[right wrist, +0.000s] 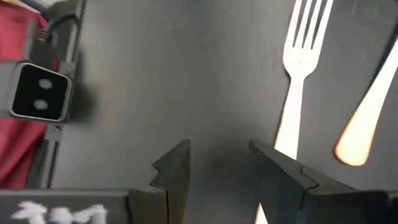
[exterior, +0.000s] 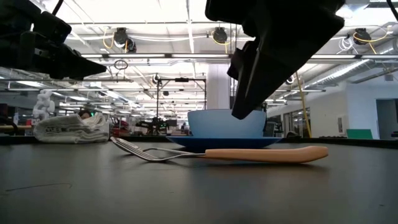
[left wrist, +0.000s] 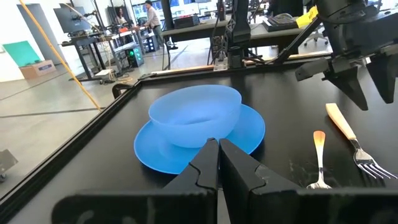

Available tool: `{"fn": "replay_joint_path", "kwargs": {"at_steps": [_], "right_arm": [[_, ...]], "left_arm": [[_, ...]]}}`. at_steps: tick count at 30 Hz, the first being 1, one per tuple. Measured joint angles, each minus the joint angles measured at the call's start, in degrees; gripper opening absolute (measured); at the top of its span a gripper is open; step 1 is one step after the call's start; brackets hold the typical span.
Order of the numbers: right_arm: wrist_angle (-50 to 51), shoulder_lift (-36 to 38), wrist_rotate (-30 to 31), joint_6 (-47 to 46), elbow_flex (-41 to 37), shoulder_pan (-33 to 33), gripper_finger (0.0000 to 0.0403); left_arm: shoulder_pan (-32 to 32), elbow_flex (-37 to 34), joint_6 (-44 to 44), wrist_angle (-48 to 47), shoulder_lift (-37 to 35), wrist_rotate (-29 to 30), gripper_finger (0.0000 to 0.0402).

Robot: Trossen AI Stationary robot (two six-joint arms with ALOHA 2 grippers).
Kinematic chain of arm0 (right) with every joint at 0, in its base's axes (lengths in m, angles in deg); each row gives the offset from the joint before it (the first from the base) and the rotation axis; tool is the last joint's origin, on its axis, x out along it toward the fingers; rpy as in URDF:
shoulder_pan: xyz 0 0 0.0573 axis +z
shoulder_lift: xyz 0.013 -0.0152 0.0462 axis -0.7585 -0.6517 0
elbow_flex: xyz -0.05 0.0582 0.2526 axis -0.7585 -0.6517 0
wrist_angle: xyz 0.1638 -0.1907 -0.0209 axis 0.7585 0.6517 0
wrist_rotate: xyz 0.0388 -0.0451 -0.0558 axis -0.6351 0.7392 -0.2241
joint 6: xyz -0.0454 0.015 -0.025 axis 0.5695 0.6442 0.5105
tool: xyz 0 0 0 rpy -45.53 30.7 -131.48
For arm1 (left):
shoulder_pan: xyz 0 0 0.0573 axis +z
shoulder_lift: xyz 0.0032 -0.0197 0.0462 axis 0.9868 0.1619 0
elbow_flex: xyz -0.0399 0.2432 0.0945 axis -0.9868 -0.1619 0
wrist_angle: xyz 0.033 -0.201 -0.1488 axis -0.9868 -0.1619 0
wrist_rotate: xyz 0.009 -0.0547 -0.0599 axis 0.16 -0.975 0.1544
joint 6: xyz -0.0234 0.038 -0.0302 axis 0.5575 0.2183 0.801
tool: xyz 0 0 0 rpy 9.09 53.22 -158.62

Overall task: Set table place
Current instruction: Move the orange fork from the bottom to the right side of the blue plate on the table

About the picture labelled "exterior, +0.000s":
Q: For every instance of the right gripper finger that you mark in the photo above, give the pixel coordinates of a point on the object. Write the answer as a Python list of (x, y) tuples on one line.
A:
[(244, 62), (273, 68)]

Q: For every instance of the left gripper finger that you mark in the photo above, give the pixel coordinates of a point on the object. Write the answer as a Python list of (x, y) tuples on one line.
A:
[(74, 57), (77, 71)]

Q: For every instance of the light blue bowl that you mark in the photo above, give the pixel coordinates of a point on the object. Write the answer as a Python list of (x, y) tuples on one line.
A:
[(214, 124)]

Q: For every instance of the blue plate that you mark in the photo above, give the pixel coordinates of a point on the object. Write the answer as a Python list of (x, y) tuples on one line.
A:
[(224, 143)]

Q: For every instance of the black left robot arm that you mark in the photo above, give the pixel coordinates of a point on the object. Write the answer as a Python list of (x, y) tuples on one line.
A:
[(15, 12)]

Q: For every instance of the black background robot arm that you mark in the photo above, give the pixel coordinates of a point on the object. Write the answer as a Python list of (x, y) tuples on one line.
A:
[(152, 124)]

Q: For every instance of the white column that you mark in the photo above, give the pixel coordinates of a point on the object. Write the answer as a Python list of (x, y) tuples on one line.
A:
[(218, 87)]

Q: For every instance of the white robot figure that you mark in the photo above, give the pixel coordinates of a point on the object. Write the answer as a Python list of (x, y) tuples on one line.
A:
[(43, 105)]

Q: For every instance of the folded white towel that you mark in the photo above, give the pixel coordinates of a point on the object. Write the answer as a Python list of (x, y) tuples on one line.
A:
[(71, 130)]

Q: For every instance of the wooden bar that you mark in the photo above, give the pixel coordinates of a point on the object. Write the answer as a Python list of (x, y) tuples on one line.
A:
[(15, 127)]

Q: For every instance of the green board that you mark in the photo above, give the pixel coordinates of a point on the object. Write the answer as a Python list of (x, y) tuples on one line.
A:
[(359, 134)]

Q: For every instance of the grey door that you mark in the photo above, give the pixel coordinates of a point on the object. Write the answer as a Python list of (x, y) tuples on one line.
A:
[(387, 119)]

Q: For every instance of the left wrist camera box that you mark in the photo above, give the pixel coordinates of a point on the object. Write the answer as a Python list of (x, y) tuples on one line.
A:
[(56, 28)]

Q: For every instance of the black frame rig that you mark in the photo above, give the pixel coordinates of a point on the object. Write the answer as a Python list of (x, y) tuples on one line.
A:
[(182, 80)]

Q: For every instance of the white wall panel box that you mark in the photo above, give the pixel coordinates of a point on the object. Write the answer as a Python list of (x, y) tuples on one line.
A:
[(341, 124)]

